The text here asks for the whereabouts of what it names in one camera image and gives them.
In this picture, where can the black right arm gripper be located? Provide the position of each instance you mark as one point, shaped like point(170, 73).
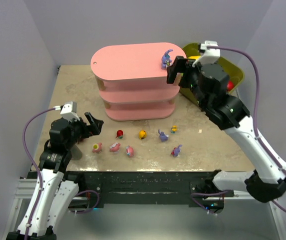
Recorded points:
point(184, 71)

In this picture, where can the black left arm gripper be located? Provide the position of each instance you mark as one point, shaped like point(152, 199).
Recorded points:
point(85, 127)

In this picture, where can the purple bunny toy with cup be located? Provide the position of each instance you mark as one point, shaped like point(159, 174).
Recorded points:
point(166, 59)

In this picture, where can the purple bunny toy blue ears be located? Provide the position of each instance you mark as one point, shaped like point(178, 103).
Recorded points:
point(162, 136)

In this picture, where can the purple bunny toy red bow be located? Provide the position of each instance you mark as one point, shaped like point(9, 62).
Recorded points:
point(176, 151)

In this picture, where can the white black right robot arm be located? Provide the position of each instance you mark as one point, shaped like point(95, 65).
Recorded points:
point(267, 181)

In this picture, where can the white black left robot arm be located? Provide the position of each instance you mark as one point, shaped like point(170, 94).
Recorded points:
point(52, 161)

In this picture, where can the pink three-tier wooden shelf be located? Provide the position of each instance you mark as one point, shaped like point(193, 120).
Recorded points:
point(132, 83)

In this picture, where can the pink toy with green centre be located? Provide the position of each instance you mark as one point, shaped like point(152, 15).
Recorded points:
point(97, 148)

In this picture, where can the yellow mango toy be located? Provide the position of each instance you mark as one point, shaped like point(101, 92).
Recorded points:
point(196, 57)

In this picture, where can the pink toy with white frill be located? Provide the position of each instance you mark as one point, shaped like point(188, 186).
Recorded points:
point(114, 148)

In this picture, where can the red haired mermaid toy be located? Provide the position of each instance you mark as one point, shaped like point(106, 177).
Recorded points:
point(119, 134)

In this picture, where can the pink toy with blue bow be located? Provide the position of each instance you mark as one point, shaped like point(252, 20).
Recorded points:
point(129, 151)

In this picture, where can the red apple toy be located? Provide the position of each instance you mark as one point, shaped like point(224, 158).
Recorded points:
point(230, 86)

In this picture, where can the olive green plastic bin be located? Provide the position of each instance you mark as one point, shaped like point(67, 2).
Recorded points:
point(235, 73)

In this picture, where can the blonde blue dress doll toy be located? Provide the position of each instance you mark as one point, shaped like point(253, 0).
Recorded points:
point(173, 129)

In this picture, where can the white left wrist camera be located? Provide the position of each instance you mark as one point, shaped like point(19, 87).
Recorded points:
point(69, 111)

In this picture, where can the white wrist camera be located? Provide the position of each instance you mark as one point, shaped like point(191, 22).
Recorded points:
point(209, 53)
point(69, 111)

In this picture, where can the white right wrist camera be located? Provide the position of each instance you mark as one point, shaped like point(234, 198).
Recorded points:
point(209, 53)

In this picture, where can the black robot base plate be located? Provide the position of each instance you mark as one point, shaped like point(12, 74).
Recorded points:
point(148, 188)

